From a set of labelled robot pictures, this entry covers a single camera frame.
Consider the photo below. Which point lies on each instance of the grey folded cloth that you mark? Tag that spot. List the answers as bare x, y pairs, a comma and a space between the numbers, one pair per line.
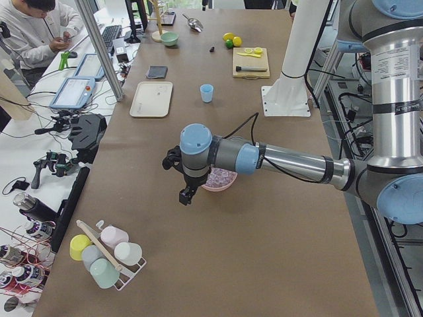
156, 72

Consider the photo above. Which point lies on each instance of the steel ice scoop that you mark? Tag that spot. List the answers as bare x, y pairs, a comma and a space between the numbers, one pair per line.
193, 23

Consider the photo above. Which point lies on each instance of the grey cup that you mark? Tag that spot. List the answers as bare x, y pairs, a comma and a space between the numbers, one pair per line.
89, 255

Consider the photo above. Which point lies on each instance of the white wire cup rack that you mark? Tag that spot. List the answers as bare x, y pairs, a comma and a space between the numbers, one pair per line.
113, 261

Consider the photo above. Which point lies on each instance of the yellow cup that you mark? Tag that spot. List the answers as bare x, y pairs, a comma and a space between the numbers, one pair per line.
77, 244

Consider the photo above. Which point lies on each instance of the seated person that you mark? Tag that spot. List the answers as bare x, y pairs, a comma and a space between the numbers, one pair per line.
39, 30

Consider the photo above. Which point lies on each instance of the yellow lemon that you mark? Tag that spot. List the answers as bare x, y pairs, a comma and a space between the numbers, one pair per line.
228, 36
237, 41

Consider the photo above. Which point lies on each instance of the white cup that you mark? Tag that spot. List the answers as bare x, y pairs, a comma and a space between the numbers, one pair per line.
128, 253

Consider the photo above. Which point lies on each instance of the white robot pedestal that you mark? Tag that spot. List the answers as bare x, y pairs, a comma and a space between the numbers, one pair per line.
288, 95

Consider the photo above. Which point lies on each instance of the cream serving tray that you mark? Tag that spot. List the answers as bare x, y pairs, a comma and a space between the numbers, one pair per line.
151, 99

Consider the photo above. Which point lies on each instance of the mint green cup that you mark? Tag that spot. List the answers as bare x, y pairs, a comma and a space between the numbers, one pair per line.
104, 273

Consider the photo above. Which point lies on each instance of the green lime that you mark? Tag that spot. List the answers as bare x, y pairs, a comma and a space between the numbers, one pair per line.
229, 44

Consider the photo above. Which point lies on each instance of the light blue plastic cup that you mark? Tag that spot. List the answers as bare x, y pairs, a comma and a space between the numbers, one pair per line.
206, 91

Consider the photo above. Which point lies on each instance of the mint green bowl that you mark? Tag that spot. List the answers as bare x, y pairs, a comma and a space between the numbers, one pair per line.
169, 38

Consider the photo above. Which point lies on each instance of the pink cup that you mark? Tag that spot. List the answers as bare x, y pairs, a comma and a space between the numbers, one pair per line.
112, 236

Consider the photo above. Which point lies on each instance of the black mirrored tray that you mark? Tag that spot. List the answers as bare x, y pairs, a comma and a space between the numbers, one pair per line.
167, 19

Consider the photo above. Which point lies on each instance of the yellow plastic knife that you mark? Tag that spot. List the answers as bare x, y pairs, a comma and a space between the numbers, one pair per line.
249, 54

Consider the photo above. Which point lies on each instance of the blue teach pendant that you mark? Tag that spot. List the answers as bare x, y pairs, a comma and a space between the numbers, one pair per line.
73, 94
90, 66

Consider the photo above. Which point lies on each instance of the pile of clear ice cubes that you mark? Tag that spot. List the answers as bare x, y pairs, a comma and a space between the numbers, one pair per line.
220, 177

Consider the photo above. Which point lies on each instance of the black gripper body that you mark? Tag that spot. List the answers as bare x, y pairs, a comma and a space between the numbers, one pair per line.
191, 181

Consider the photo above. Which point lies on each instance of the pink bowl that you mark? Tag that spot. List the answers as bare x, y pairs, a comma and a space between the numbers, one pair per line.
217, 189

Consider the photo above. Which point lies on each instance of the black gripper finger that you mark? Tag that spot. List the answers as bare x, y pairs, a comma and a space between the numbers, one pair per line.
186, 195

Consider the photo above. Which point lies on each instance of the wooden cutting board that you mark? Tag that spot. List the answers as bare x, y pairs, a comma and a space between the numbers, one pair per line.
250, 62

